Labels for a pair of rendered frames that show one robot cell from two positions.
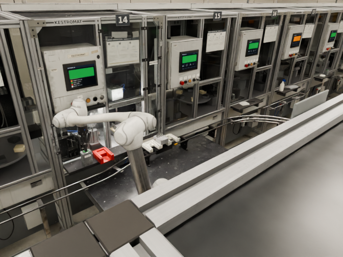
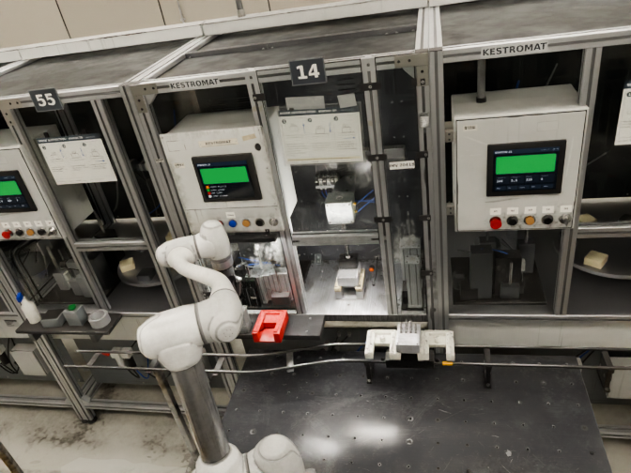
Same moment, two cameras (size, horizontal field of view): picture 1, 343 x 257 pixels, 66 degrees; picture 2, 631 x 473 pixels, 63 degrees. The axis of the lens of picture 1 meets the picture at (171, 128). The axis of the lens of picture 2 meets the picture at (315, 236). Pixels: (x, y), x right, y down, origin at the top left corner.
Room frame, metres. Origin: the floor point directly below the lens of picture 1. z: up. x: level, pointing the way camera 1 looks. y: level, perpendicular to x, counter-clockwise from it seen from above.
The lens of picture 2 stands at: (1.17, -1.05, 2.46)
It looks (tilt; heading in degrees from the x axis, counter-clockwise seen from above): 32 degrees down; 57
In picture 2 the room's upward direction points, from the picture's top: 10 degrees counter-clockwise
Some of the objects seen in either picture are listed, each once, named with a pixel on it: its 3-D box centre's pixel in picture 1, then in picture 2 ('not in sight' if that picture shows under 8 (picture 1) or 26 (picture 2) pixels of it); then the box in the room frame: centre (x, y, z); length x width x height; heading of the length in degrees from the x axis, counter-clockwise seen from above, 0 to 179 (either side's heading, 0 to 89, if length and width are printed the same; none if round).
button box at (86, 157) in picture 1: (86, 156); (239, 317); (1.85, 0.70, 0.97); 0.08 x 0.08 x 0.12; 41
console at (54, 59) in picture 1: (72, 76); (232, 172); (2.04, 0.79, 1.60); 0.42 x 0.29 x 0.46; 131
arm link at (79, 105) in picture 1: (78, 109); (211, 239); (1.83, 0.70, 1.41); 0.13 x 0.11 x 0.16; 155
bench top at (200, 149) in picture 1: (181, 180); (394, 455); (1.97, -0.11, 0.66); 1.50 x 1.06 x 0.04; 131
